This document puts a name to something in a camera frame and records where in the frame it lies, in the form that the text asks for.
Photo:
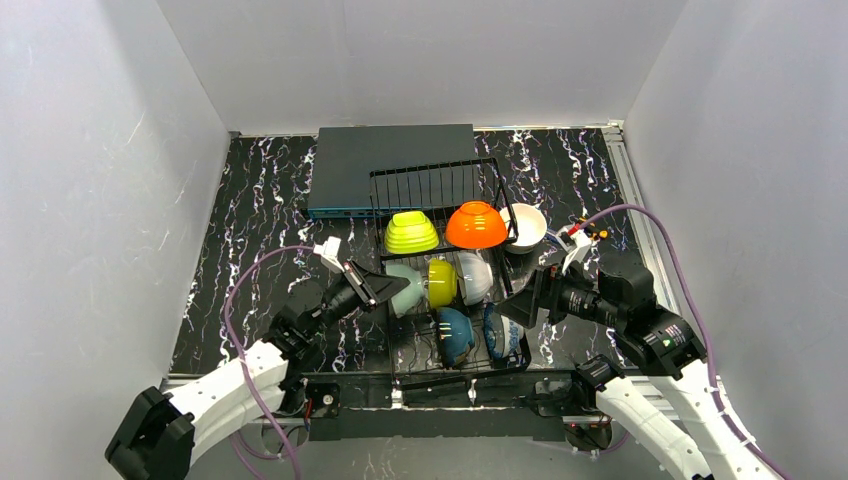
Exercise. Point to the orange white bowl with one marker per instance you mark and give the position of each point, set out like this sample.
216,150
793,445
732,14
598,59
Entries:
476,225

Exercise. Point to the dark grey flat box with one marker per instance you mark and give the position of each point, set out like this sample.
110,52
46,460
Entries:
345,157

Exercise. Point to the aluminium table edge rail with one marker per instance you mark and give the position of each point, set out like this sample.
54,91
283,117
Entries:
636,199

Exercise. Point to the pale green bowl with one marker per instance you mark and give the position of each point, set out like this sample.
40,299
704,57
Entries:
407,300

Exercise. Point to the yellow black T-handle hex key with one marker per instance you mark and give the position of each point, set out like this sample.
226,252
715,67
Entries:
594,232

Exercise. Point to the cream white bowl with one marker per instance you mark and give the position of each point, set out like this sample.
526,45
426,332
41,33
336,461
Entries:
531,227

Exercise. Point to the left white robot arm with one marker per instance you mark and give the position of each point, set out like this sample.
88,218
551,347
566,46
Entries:
164,433

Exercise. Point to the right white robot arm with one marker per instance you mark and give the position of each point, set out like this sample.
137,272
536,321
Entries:
704,442

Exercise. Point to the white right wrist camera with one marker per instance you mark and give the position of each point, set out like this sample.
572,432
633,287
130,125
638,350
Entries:
577,246

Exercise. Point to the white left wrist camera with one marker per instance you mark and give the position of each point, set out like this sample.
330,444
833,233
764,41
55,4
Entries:
328,252

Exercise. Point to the green white bowl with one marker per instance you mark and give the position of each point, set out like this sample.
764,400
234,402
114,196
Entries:
410,232

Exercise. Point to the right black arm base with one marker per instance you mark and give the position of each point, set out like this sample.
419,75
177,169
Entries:
573,399

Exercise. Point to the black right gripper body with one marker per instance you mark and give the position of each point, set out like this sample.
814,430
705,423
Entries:
544,295

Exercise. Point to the black wire dish rack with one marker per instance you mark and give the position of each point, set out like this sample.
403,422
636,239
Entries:
438,190

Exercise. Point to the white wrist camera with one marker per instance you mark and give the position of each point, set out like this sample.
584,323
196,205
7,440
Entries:
328,252
577,246

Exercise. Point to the yellow green bowl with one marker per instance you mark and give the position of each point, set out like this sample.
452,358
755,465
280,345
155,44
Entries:
442,283

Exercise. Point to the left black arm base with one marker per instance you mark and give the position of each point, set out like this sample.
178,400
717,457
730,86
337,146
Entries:
316,400

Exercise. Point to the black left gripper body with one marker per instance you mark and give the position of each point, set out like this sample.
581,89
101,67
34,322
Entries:
362,284

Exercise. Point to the blue patterned bowl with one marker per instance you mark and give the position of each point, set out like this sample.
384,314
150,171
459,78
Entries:
502,334

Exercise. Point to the dark blue beige bowl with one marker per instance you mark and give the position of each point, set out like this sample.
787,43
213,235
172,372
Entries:
456,336

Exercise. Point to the dark striped white bowl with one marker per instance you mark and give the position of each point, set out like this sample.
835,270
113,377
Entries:
475,277

